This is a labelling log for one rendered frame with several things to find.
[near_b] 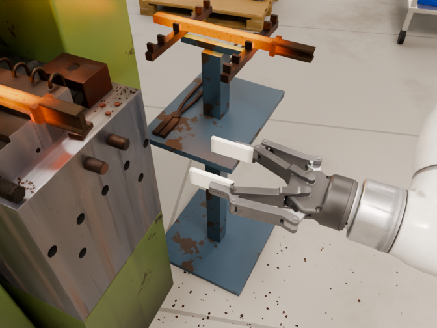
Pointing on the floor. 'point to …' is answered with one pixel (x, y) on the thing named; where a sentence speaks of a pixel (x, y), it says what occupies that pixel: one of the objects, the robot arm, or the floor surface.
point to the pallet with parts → (261, 8)
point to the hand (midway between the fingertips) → (218, 164)
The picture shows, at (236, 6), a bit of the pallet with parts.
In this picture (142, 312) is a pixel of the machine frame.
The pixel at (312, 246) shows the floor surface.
